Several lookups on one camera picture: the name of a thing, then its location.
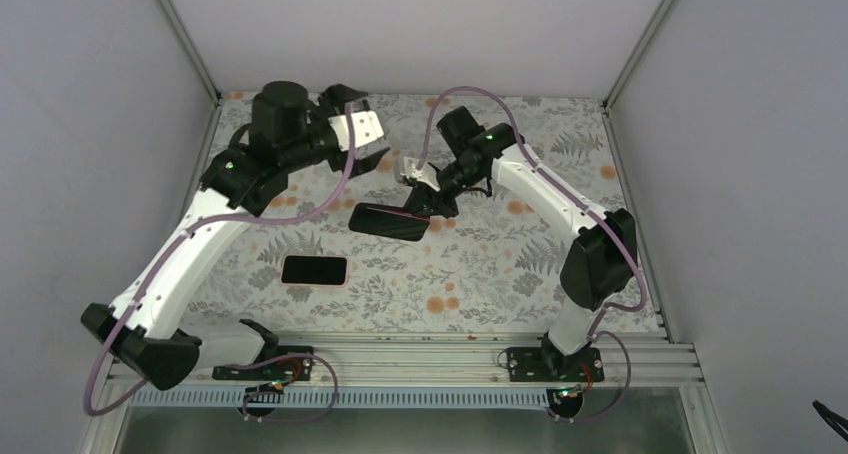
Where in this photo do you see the black object at edge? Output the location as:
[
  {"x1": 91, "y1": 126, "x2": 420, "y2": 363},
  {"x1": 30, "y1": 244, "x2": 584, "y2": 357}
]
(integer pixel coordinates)
[{"x1": 812, "y1": 400, "x2": 848, "y2": 441}]

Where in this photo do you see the left aluminium frame post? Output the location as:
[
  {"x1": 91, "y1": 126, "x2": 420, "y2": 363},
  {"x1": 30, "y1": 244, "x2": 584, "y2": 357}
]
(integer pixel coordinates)
[{"x1": 155, "y1": 0, "x2": 221, "y2": 104}]

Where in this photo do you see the floral patterned table mat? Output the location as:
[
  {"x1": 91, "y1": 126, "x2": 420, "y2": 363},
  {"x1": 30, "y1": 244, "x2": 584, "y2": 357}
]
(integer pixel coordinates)
[{"x1": 182, "y1": 94, "x2": 625, "y2": 334}]

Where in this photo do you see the phone in pink case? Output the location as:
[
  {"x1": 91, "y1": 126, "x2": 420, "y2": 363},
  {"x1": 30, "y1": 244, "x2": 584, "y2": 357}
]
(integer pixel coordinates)
[{"x1": 281, "y1": 255, "x2": 349, "y2": 287}]

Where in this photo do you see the aluminium mounting rail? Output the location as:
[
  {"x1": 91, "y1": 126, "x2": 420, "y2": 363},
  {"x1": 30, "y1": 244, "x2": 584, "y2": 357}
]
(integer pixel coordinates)
[{"x1": 109, "y1": 331, "x2": 705, "y2": 391}]

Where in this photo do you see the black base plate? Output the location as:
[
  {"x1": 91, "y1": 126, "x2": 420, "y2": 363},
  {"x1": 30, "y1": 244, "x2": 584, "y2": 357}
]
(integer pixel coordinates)
[
  {"x1": 502, "y1": 345, "x2": 605, "y2": 383},
  {"x1": 212, "y1": 346, "x2": 314, "y2": 384}
]

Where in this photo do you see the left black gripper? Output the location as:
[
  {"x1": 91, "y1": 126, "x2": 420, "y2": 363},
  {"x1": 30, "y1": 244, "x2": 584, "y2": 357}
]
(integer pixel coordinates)
[{"x1": 281, "y1": 84, "x2": 386, "y2": 178}]

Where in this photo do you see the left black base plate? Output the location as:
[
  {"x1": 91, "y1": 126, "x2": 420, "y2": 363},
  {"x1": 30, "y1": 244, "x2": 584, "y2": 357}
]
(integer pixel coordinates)
[{"x1": 212, "y1": 346, "x2": 314, "y2": 384}]

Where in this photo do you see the right aluminium frame post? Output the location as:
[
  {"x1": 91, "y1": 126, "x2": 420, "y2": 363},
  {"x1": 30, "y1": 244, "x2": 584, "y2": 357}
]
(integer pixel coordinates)
[{"x1": 603, "y1": 0, "x2": 676, "y2": 113}]

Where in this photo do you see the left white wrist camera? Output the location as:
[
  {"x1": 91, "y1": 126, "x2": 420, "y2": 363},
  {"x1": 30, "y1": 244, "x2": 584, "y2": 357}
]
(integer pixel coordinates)
[{"x1": 328, "y1": 110, "x2": 385, "y2": 152}]

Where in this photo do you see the phone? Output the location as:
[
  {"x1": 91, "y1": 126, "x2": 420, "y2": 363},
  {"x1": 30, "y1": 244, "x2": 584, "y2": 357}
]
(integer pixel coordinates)
[
  {"x1": 348, "y1": 203, "x2": 430, "y2": 242},
  {"x1": 281, "y1": 255, "x2": 349, "y2": 287}
]

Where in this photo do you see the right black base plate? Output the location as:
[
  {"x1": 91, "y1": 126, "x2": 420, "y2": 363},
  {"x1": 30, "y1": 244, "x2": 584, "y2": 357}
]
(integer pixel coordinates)
[{"x1": 502, "y1": 345, "x2": 605, "y2": 383}]

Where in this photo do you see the aluminium frame post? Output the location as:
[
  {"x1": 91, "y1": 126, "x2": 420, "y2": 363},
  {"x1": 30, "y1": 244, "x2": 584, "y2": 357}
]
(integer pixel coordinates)
[
  {"x1": 155, "y1": 0, "x2": 221, "y2": 104},
  {"x1": 603, "y1": 0, "x2": 676, "y2": 113}
]

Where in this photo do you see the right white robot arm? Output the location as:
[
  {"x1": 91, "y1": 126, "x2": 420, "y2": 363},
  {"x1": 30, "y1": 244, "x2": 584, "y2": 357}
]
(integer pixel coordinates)
[{"x1": 398, "y1": 107, "x2": 638, "y2": 381}]

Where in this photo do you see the slotted grey cable duct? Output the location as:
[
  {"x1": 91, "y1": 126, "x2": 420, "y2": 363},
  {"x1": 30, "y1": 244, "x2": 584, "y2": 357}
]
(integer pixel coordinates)
[{"x1": 130, "y1": 385, "x2": 549, "y2": 410}]

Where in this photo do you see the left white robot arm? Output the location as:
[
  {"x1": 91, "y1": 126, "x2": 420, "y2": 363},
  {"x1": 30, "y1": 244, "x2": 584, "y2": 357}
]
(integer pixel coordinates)
[{"x1": 81, "y1": 81, "x2": 384, "y2": 390}]

